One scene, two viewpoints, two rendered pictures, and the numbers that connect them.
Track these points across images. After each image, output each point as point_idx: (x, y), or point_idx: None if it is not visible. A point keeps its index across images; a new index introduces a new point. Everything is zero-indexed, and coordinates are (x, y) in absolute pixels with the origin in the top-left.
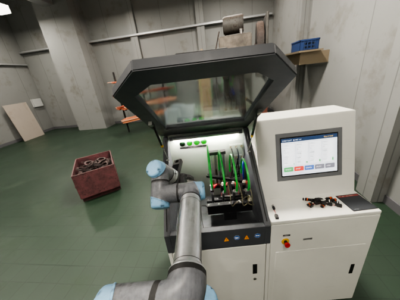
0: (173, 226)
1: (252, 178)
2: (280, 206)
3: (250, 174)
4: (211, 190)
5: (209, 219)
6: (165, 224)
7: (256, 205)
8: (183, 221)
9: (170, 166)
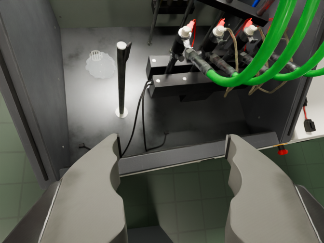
0: (62, 135)
1: (294, 20)
2: (312, 94)
3: (298, 2)
4: (177, 49)
5: (147, 99)
6: (36, 162)
7: (268, 87)
8: None
9: None
